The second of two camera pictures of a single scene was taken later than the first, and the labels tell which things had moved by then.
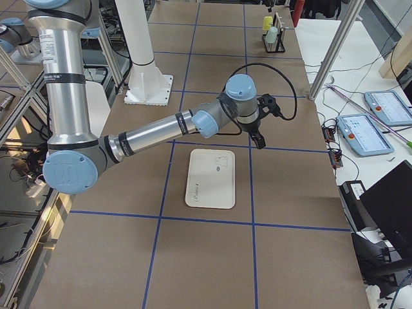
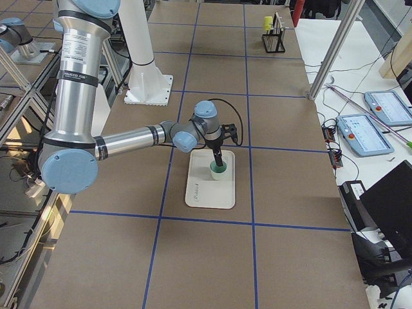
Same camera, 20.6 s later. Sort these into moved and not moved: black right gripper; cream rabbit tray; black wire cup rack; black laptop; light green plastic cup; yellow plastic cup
Moved: light green plastic cup; black right gripper
Not moved: cream rabbit tray; black laptop; black wire cup rack; yellow plastic cup
